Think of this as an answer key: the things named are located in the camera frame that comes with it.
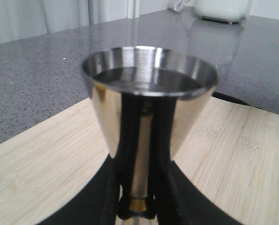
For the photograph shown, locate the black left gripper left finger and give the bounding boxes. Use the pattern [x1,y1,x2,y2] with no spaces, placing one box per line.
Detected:
[40,94,139,225]

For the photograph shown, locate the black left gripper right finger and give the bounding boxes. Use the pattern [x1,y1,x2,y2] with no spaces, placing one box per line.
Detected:
[151,97,239,225]

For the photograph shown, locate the steel double jigger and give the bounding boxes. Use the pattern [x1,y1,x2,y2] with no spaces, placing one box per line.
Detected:
[82,46,219,219]

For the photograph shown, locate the light wooden cutting board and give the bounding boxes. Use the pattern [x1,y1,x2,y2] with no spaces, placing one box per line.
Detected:
[0,98,279,225]

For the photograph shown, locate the white appliance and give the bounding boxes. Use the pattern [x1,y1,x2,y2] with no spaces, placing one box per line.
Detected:
[194,0,253,23]

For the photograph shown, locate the grey curtain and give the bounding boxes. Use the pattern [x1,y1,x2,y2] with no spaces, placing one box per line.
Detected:
[0,0,140,44]

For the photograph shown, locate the white cable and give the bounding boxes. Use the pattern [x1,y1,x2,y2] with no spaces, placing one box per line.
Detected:
[171,0,192,13]

